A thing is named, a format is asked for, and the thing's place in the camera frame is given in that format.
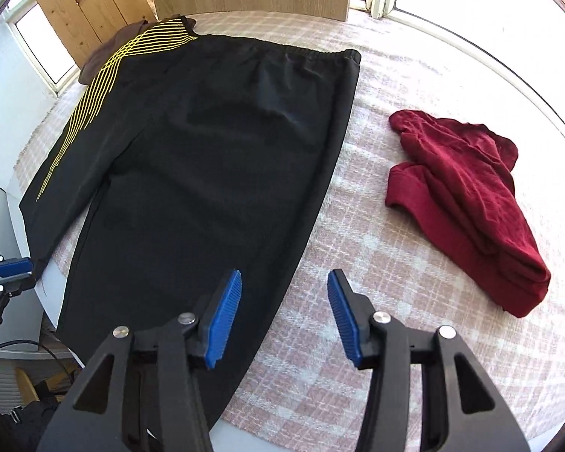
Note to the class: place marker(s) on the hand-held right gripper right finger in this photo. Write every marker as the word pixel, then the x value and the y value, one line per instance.
pixel 343 320

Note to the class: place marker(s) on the wooden plank board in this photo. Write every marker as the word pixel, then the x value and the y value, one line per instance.
pixel 84 9

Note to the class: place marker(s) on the black bag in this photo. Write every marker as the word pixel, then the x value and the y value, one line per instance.
pixel 33 423

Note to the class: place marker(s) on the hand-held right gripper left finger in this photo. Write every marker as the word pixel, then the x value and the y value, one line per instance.
pixel 223 320

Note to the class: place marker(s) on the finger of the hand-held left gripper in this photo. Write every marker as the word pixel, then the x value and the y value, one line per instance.
pixel 19 283
pixel 14 267

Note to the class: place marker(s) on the pink plaid blanket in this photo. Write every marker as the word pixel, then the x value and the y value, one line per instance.
pixel 428 70

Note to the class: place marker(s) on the folded brown garment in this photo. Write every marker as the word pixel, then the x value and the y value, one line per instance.
pixel 99 63

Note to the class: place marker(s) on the dark red garment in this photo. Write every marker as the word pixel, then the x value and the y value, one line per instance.
pixel 461 197

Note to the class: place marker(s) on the black shorts with yellow stripes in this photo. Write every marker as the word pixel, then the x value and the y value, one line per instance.
pixel 207 160

